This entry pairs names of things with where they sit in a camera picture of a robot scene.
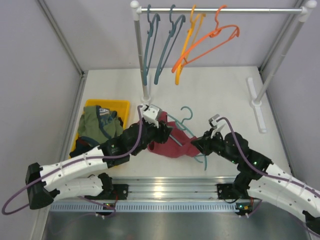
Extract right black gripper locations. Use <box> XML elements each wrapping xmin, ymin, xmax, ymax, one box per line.
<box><xmin>192</xmin><ymin>127</ymin><xmax>240</xmax><ymax>165</ymax></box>

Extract red tank top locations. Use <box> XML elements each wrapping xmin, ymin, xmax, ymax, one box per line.
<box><xmin>147</xmin><ymin>111</ymin><xmax>200</xmax><ymax>159</ymax></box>

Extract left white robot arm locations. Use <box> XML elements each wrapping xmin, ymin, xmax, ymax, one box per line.
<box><xmin>25</xmin><ymin>121</ymin><xmax>173</xmax><ymax>210</ymax></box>

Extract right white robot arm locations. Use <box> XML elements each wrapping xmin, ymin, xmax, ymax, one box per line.
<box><xmin>191</xmin><ymin>131</ymin><xmax>320</xmax><ymax>234</ymax></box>

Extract orange hanger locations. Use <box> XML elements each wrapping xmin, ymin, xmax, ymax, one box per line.
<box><xmin>170</xmin><ymin>4</ymin><xmax>240</xmax><ymax>74</ymax></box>

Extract dark teal hanger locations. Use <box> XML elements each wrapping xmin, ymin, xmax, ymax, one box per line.
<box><xmin>153</xmin><ymin>4</ymin><xmax>186</xmax><ymax>85</ymax></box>
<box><xmin>142</xmin><ymin>4</ymin><xmax>161</xmax><ymax>86</ymax></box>

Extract dark teal hanger leftmost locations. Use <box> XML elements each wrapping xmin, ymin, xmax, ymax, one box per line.
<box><xmin>142</xmin><ymin>4</ymin><xmax>161</xmax><ymax>86</ymax></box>

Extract yellow hanger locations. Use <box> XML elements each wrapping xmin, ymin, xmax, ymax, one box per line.
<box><xmin>171</xmin><ymin>4</ymin><xmax>206</xmax><ymax>86</ymax></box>

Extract yellow plastic bin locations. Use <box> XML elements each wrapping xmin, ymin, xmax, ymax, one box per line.
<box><xmin>70</xmin><ymin>99</ymin><xmax>130</xmax><ymax>157</ymax></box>

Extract green clothes pile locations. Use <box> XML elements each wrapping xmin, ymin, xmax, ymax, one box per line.
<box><xmin>75</xmin><ymin>105</ymin><xmax>124</xmax><ymax>149</ymax></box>

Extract white clothes rack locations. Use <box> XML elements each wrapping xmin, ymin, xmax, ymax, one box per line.
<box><xmin>129</xmin><ymin>0</ymin><xmax>318</xmax><ymax>134</ymax></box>

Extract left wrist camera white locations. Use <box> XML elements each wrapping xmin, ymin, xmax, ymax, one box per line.
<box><xmin>140</xmin><ymin>104</ymin><xmax>162</xmax><ymax>129</ymax></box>

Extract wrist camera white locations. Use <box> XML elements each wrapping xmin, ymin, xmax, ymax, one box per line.
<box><xmin>208</xmin><ymin>114</ymin><xmax>225</xmax><ymax>139</ymax></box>
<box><xmin>140</xmin><ymin>104</ymin><xmax>162</xmax><ymax>129</ymax></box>

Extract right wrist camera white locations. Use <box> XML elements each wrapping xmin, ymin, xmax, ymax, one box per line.
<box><xmin>208</xmin><ymin>114</ymin><xmax>225</xmax><ymax>139</ymax></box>

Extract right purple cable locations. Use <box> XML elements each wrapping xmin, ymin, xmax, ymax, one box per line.
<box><xmin>217</xmin><ymin>116</ymin><xmax>320</xmax><ymax>198</ymax></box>

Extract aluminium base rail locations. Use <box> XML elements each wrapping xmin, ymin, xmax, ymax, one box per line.
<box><xmin>39</xmin><ymin>173</ymin><xmax>237</xmax><ymax>202</ymax></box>

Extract slotted white cable duct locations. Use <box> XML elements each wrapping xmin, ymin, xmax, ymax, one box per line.
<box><xmin>50</xmin><ymin>201</ymin><xmax>252</xmax><ymax>213</ymax></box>

